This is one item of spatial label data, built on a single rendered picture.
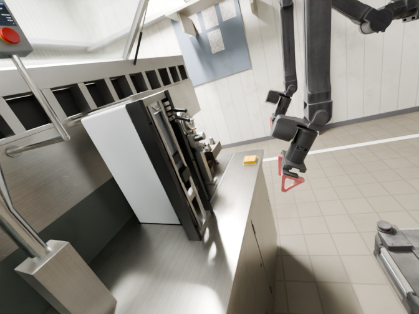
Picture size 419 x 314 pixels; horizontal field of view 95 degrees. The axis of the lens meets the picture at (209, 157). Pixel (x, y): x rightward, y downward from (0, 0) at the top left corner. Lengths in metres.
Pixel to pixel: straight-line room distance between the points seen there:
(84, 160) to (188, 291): 0.66
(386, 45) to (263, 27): 1.70
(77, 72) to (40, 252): 0.73
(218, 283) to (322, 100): 0.58
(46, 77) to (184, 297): 0.92
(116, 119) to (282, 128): 0.56
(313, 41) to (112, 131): 0.68
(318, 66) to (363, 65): 3.27
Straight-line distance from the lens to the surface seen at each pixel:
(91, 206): 1.00
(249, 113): 3.64
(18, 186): 0.89
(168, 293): 0.72
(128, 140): 0.77
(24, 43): 0.64
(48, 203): 0.92
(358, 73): 3.83
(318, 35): 0.58
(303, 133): 0.61
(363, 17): 1.13
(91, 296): 0.74
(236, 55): 3.51
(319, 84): 0.59
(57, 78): 1.03
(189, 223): 0.74
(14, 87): 0.95
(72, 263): 0.68
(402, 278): 1.52
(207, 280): 0.69
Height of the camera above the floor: 1.45
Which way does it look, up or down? 23 degrees down
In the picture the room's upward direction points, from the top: 19 degrees counter-clockwise
